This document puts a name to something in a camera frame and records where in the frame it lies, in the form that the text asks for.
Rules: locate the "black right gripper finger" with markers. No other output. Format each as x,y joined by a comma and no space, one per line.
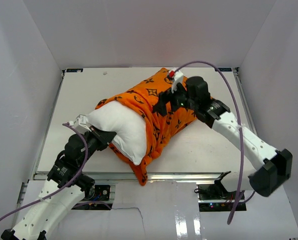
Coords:
178,98
160,107

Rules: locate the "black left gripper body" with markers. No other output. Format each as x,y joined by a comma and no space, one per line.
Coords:
92,144

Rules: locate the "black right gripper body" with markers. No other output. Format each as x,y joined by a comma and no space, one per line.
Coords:
192,103

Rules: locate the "white pillow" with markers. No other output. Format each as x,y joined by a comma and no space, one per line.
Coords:
129,126

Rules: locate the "orange patterned pillowcase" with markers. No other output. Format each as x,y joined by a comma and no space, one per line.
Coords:
159,129

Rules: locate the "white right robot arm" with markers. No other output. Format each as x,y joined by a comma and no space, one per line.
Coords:
272,166

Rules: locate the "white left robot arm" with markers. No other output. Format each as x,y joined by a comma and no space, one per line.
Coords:
64,187

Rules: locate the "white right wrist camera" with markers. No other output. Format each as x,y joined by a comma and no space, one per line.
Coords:
175,76

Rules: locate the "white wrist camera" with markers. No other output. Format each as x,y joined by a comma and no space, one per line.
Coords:
80,124
175,76

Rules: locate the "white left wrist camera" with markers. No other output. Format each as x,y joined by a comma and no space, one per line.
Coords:
80,124

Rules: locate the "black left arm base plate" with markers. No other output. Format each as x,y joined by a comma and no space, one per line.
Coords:
99,193

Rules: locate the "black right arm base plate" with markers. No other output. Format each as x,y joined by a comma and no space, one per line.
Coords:
215,190

